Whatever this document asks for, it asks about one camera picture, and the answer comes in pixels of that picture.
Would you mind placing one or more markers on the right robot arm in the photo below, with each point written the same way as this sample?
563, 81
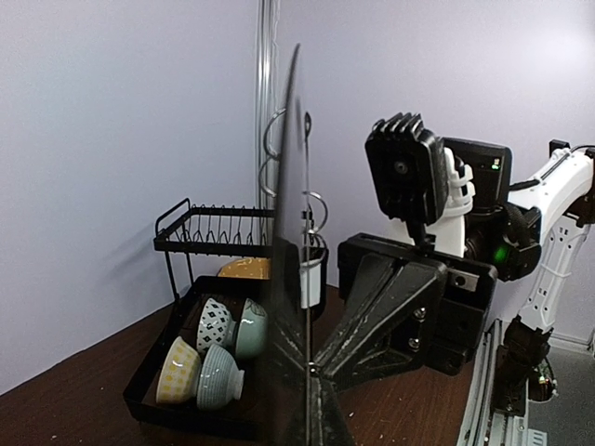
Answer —
535, 227

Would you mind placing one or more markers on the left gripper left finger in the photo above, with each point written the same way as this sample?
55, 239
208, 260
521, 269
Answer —
284, 379

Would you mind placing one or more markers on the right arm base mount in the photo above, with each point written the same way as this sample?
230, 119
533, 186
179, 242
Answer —
523, 371

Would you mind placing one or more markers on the right corner metal post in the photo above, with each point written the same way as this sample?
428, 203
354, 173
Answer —
266, 82

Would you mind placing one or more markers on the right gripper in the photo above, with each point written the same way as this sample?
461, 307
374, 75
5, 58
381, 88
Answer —
392, 310

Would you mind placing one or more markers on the pale green bowl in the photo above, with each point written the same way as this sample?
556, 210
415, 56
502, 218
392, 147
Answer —
252, 331

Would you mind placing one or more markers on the aluminium rail frame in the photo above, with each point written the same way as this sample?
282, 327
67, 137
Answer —
556, 406

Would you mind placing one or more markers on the black wire dish rack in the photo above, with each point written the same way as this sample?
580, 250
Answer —
189, 230

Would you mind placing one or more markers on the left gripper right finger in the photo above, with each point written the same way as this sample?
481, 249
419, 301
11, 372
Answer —
327, 425

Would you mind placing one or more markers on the yellow dotted bowl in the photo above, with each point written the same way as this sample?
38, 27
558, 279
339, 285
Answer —
179, 376

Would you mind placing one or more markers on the black white patterned bowl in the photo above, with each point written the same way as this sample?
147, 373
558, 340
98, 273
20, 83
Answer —
215, 327

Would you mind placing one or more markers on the grey striped bowl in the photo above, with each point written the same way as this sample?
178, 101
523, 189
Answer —
220, 380

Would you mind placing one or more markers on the yellow plate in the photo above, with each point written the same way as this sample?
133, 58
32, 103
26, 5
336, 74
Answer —
247, 268

